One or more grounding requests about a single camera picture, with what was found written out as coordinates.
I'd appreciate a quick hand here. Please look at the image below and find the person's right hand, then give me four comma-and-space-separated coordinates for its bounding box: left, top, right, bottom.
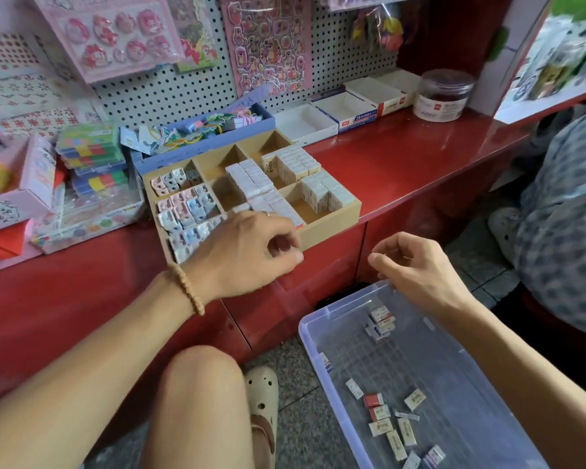
368, 231, 482, 323

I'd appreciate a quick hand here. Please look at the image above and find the person's left hand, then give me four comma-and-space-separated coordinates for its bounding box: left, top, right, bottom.
184, 210, 306, 304

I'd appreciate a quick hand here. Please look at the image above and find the wooden compartment tray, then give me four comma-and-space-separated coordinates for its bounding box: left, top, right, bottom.
141, 128, 363, 266

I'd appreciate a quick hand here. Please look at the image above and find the clear plastic storage bin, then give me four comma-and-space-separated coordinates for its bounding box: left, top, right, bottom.
299, 280, 550, 469

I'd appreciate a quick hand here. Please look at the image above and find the person's left forearm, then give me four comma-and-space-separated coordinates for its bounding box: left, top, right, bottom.
0, 268, 206, 469

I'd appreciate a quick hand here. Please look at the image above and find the person's right forearm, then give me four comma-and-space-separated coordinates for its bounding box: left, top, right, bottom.
439, 292, 586, 469

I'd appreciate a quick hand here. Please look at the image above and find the blue box of trinkets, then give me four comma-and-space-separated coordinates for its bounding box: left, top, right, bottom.
120, 85, 277, 177

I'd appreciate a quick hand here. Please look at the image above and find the person's left cream clog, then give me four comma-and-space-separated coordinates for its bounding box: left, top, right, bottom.
244, 365, 281, 469

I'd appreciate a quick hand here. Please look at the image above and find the white tray box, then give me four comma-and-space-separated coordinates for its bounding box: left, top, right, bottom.
273, 102, 340, 147
344, 68, 423, 118
313, 89, 380, 135

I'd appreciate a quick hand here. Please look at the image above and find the person's left leg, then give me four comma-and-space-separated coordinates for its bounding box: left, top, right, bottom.
141, 345, 258, 469

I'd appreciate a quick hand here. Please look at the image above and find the red display counter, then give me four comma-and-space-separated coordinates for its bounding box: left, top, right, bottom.
0, 107, 531, 416

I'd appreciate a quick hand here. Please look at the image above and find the black stool red cushion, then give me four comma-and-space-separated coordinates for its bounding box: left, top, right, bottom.
493, 283, 586, 406

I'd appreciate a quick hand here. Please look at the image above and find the round clear plastic jar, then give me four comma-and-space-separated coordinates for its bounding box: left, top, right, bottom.
413, 69, 477, 123

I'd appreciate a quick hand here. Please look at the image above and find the white pegboard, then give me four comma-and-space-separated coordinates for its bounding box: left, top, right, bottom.
0, 0, 412, 162

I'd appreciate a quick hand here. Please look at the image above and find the stack of colourful packs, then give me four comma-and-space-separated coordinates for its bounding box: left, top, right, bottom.
55, 122, 130, 201

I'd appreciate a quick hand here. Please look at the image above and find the pink sticker pack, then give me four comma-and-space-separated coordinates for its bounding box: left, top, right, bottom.
29, 0, 187, 86
217, 0, 316, 102

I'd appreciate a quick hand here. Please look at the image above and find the pink tray of trinkets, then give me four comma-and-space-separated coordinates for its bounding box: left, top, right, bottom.
0, 134, 60, 279

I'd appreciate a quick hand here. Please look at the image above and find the white side shelf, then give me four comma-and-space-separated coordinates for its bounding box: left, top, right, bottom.
469, 0, 586, 126

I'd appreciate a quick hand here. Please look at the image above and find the green edged sticker pack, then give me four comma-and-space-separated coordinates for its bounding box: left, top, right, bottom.
166, 0, 224, 74

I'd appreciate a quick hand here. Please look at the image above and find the red folded cloth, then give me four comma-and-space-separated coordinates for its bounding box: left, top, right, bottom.
0, 220, 31, 262

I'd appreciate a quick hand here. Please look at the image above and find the clear bag of colourful toys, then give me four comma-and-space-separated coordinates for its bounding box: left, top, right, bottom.
350, 3, 406, 55

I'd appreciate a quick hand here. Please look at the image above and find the red patterned sticker sheet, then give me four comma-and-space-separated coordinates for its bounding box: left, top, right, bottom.
0, 34, 84, 137

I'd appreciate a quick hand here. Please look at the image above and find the beaded wooden bracelet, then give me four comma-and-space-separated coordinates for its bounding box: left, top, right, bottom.
168, 263, 207, 317

